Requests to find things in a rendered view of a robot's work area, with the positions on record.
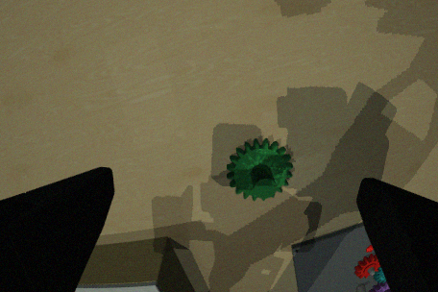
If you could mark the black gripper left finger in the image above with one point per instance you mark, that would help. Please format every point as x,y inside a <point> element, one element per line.
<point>47,235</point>

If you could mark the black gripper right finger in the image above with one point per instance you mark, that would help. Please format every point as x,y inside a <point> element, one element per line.
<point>403,229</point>

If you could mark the red gear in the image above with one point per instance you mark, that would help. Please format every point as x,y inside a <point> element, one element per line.
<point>362,269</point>

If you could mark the purple gear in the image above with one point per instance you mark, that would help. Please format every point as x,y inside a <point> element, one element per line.
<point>381,287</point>

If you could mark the teal gear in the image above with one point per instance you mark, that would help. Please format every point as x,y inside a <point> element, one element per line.
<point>379,276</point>

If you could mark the green gear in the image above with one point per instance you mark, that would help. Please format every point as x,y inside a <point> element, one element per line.
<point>260,170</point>

